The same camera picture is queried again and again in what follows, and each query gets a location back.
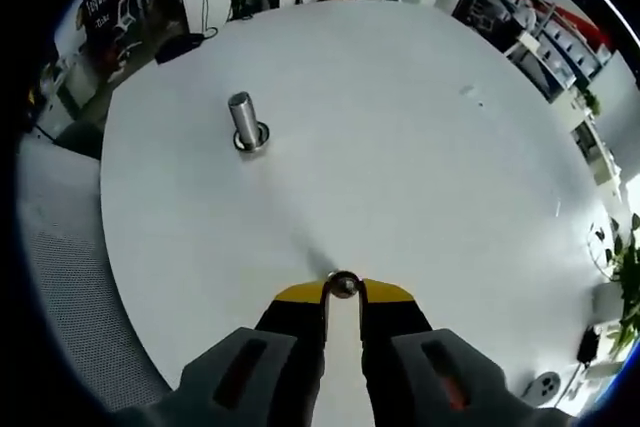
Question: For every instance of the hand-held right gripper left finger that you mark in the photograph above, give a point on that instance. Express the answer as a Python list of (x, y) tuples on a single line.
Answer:
[(280, 347)]

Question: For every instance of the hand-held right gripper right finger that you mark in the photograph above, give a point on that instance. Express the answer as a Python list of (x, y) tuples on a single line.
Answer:
[(400, 347)]

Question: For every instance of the large black washer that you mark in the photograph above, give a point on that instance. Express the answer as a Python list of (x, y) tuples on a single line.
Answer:
[(264, 133)]

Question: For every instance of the thick metal threaded stud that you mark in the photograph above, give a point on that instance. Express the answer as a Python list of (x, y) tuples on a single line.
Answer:
[(242, 114)]

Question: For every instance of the white handheld controller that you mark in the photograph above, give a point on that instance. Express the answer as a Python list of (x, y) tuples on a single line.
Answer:
[(542, 387)]

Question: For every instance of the small black device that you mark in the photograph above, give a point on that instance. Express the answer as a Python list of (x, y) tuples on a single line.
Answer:
[(589, 344)]

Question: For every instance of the white mesh office chair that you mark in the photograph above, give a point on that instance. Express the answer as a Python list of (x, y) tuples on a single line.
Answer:
[(65, 257)]

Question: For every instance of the green potted plant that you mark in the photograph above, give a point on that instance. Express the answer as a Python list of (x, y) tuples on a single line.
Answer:
[(627, 277)]

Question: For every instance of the flat black object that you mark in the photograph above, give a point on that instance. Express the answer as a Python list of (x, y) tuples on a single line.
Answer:
[(177, 49)]

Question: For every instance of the shelf with white bins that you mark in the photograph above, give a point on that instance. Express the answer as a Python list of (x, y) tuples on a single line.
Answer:
[(565, 42)]

